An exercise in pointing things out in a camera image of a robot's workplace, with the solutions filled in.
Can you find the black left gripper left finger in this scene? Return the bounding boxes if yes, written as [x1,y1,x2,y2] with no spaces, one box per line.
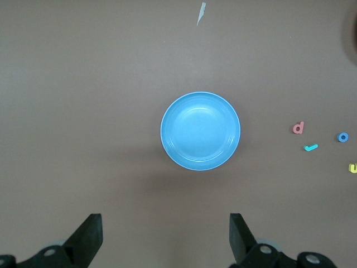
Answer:
[16,213,103,268]

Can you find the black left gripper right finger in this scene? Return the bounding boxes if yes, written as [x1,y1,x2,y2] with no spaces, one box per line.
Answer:
[227,213,299,268]

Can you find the blue plate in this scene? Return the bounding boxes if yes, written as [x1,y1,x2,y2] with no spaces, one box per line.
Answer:
[160,91,241,171]

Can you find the white tape scrap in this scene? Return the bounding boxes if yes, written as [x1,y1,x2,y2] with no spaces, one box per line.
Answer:
[196,2,207,26]

